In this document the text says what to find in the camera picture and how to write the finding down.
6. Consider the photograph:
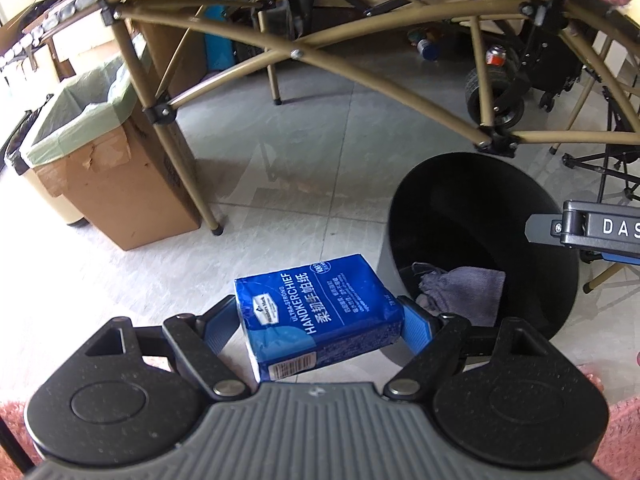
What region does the purple drawstring fabric pouch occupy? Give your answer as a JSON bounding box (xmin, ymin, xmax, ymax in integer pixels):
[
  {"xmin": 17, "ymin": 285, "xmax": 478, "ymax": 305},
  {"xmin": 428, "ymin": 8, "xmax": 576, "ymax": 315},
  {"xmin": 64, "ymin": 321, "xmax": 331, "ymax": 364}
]
[{"xmin": 410, "ymin": 262, "xmax": 506, "ymax": 327}]

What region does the blue handkerchief tissue pack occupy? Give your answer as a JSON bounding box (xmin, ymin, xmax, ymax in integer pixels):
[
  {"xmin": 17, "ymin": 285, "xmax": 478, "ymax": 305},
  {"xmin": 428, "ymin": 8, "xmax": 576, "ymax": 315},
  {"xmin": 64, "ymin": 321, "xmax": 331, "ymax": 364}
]
[{"xmin": 234, "ymin": 254, "xmax": 405, "ymax": 382}]

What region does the black round trash bin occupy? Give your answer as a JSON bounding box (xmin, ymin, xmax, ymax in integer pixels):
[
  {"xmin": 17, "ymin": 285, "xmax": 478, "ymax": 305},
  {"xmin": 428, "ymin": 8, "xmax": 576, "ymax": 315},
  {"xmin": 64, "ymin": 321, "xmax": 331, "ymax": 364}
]
[{"xmin": 376, "ymin": 153, "xmax": 579, "ymax": 339}]

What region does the black folding chair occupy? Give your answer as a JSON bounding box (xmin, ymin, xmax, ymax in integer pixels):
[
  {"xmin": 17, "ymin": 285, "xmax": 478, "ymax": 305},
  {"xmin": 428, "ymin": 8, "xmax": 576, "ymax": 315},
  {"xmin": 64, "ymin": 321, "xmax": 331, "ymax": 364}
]
[{"xmin": 562, "ymin": 87, "xmax": 639, "ymax": 203}]

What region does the black wagon cart wheel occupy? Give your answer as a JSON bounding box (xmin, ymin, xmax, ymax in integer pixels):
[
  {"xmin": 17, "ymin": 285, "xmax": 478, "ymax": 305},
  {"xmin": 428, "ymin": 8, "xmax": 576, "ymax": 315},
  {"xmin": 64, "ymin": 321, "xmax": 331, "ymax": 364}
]
[{"xmin": 465, "ymin": 66, "xmax": 530, "ymax": 129}]

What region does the cardboard box with green liner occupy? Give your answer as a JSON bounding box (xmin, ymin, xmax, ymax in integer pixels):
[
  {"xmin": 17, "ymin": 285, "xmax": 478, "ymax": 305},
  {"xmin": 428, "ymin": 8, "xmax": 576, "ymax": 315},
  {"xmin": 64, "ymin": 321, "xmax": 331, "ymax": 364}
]
[{"xmin": 20, "ymin": 58, "xmax": 201, "ymax": 250}]

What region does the khaki folding camping table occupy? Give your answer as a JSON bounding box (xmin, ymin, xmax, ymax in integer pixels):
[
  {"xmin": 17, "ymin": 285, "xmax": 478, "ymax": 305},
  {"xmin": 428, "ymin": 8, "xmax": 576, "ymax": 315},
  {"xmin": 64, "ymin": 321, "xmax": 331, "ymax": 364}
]
[{"xmin": 0, "ymin": 0, "xmax": 640, "ymax": 294}]

